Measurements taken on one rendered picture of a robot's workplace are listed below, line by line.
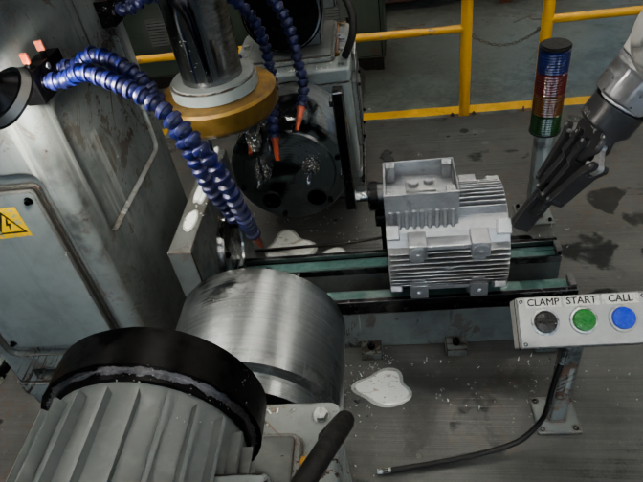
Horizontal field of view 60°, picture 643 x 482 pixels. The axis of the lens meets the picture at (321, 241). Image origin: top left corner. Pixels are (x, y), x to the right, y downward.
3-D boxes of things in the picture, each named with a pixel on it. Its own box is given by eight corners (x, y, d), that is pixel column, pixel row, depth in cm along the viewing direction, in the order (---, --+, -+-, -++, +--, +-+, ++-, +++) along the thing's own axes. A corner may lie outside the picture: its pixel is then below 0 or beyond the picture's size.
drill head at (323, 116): (239, 246, 122) (209, 146, 106) (263, 147, 153) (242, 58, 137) (354, 238, 119) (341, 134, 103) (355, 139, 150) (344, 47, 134)
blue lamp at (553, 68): (540, 77, 109) (543, 54, 106) (533, 64, 113) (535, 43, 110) (572, 74, 108) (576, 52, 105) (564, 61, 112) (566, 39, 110)
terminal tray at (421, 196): (386, 231, 94) (383, 197, 90) (385, 194, 102) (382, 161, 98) (458, 228, 93) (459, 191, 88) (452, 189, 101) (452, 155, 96)
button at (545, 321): (533, 334, 77) (536, 333, 76) (530, 312, 78) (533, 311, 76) (556, 333, 77) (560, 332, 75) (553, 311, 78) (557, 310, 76)
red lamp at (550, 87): (538, 98, 112) (540, 77, 109) (530, 85, 116) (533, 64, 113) (569, 96, 111) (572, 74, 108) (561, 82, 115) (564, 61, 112)
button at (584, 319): (571, 332, 77) (575, 331, 75) (568, 310, 77) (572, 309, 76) (594, 331, 76) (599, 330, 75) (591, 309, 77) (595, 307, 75)
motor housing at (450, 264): (391, 312, 101) (385, 230, 89) (388, 243, 115) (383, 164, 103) (507, 307, 98) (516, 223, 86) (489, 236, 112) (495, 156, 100)
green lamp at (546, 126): (533, 139, 117) (535, 119, 114) (526, 124, 122) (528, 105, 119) (563, 136, 117) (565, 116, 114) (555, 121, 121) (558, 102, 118)
